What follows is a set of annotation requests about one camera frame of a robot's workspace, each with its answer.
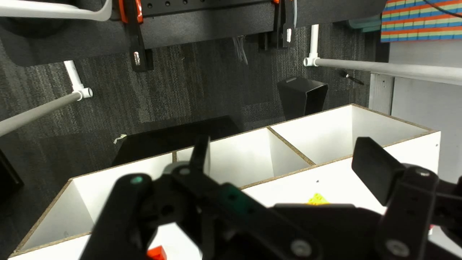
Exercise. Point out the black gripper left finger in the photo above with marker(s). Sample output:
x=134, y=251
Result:
x=220, y=219

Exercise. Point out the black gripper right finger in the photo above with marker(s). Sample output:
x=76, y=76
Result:
x=415, y=199

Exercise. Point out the orange lego brick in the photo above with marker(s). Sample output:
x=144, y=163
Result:
x=157, y=253

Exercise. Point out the yellow lego brick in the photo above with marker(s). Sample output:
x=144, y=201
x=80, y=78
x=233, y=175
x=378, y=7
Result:
x=317, y=199

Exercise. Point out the white tripod leg right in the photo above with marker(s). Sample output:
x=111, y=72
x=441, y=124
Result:
x=423, y=72

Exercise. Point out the white tripod leg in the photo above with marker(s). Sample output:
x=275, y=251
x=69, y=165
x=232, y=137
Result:
x=423, y=72
x=77, y=92

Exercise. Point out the small black box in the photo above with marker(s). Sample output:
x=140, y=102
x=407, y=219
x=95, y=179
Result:
x=300, y=95

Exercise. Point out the colourful striped cloth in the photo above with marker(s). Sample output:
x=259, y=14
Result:
x=414, y=20

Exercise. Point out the white tripod leg left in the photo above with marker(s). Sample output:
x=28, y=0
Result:
x=77, y=92

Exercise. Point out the orange handled clamp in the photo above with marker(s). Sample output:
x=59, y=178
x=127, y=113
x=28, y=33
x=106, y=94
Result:
x=129, y=14

